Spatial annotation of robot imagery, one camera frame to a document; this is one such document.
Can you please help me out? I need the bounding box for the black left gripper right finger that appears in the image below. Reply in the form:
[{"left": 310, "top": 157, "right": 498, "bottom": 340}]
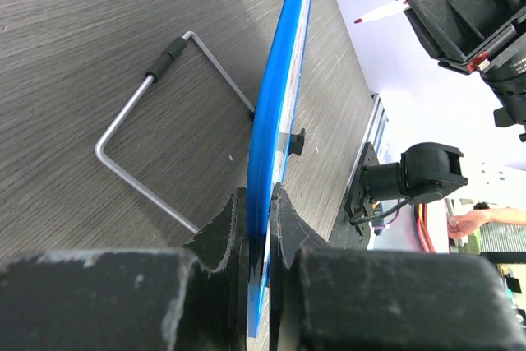
[{"left": 270, "top": 186, "right": 525, "bottom": 350}]

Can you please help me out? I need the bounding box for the person forearm in background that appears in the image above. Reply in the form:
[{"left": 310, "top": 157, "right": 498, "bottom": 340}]
[{"left": 491, "top": 208, "right": 526, "bottom": 226}]

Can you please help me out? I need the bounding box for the background person hand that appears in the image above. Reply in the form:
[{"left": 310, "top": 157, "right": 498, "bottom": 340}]
[{"left": 448, "top": 210, "right": 491, "bottom": 239}]

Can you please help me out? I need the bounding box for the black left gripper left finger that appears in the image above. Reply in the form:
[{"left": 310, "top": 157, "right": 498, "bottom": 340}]
[{"left": 1, "top": 188, "right": 248, "bottom": 350}]

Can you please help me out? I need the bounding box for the blue framed whiteboard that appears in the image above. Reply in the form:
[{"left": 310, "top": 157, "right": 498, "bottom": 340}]
[{"left": 95, "top": 0, "right": 320, "bottom": 338}]

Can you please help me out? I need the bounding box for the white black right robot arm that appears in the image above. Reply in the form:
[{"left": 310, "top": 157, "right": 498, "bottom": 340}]
[{"left": 344, "top": 0, "right": 525, "bottom": 228}]

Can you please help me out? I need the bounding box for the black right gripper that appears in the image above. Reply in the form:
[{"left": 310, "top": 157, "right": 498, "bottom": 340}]
[{"left": 404, "top": 0, "right": 525, "bottom": 128}]

